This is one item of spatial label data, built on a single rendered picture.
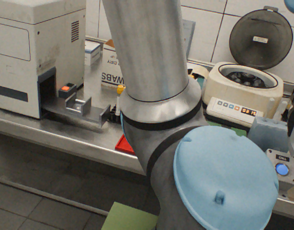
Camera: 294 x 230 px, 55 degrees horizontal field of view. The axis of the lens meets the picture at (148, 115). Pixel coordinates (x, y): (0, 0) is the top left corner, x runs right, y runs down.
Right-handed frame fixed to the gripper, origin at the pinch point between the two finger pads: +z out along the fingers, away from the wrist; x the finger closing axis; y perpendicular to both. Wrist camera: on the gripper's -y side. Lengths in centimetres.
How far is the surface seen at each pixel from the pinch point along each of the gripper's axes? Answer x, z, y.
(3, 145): 118, 73, 53
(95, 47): 67, 7, 54
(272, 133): 1.4, 4.7, 15.0
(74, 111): 52, 8, 6
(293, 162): -2.3, 5.3, 5.2
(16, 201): 104, 100, 42
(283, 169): -0.1, 6.1, 2.6
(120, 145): 37.6, 12.6, 3.2
